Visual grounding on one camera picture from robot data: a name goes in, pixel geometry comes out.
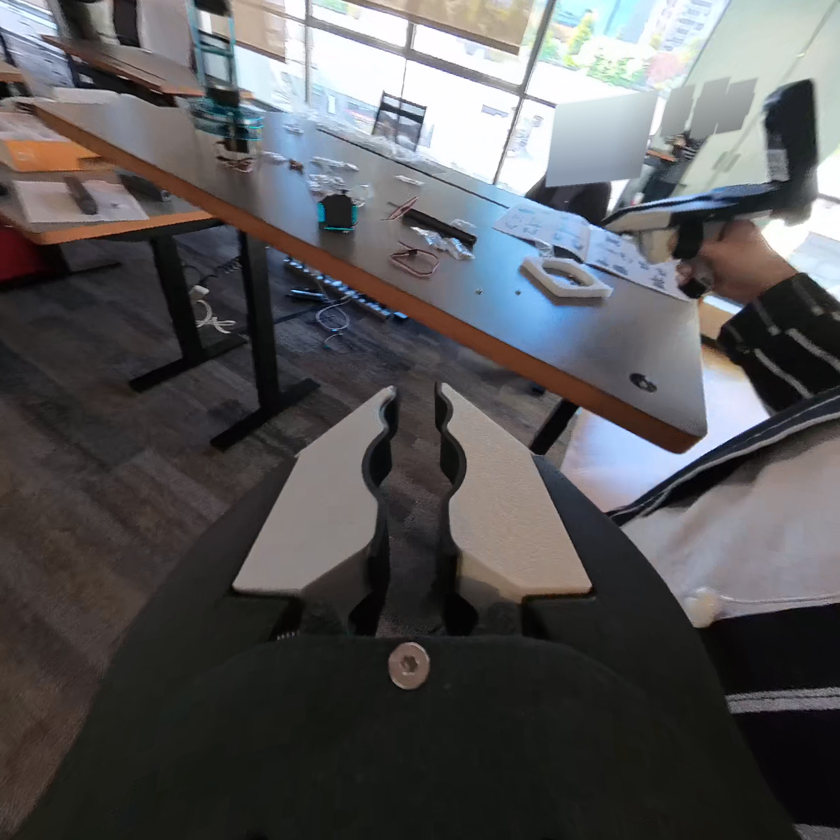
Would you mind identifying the person's right forearm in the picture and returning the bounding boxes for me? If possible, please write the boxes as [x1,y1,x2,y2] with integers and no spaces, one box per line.
[715,272,840,416]

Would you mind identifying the red box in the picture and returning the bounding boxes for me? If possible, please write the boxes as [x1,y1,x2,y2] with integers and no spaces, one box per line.
[0,220,68,284]

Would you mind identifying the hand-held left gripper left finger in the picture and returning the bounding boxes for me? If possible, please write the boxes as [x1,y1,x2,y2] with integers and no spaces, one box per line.
[231,386,400,616]

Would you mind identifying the large glass window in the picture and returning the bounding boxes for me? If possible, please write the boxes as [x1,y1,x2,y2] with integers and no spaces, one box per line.
[289,0,732,188]

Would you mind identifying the scattered clear screw bags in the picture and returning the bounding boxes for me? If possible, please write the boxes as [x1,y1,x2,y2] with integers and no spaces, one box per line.
[262,112,476,261]

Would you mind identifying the white foam tray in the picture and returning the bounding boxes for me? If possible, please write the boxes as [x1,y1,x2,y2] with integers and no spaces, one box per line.
[521,256,615,307]

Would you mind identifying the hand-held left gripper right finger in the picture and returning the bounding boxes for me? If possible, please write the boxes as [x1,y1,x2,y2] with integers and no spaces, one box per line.
[433,382,593,616]

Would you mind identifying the brown background desk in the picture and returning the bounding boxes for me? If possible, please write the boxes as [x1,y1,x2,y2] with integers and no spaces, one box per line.
[42,33,206,101]

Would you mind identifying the orange flat box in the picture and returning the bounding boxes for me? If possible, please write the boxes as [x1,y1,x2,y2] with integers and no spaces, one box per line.
[0,134,101,174]

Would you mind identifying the black flat bar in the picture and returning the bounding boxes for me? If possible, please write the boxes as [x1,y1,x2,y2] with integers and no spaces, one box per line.
[63,175,100,217]

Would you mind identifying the person's right hand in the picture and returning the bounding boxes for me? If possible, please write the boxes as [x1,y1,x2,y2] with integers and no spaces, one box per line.
[696,218,799,307]

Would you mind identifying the black screwdriver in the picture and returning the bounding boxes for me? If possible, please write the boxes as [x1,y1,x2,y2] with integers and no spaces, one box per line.
[406,207,478,244]

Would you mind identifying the black chair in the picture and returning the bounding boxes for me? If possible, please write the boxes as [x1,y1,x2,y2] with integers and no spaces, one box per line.
[373,91,429,143]

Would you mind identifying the printed instruction booklet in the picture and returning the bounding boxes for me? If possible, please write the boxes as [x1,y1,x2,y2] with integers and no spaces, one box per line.
[492,202,691,301]

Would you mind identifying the white floor cable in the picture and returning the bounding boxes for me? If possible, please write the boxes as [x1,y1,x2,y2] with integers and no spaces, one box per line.
[189,281,237,336]

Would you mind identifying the person's striped white jacket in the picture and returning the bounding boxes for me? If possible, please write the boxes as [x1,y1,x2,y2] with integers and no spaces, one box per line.
[607,387,840,840]

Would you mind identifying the red white black servo cable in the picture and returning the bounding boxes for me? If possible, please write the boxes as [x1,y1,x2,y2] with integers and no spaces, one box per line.
[384,196,442,279]

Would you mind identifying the orange-edged side desk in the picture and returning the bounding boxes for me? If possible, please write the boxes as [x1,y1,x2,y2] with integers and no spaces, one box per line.
[0,112,249,395]

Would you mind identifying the white paper sheet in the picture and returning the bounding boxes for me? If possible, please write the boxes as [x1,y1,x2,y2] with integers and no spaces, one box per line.
[13,178,150,225]

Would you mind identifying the grey power strip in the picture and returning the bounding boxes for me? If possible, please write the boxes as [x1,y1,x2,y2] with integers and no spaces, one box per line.
[282,257,412,324]

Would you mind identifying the black servo with blue bracket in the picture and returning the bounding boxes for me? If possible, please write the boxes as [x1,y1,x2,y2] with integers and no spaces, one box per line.
[317,189,360,233]

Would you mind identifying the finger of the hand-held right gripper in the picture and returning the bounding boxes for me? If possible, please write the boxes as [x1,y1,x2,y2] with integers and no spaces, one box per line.
[601,193,710,233]

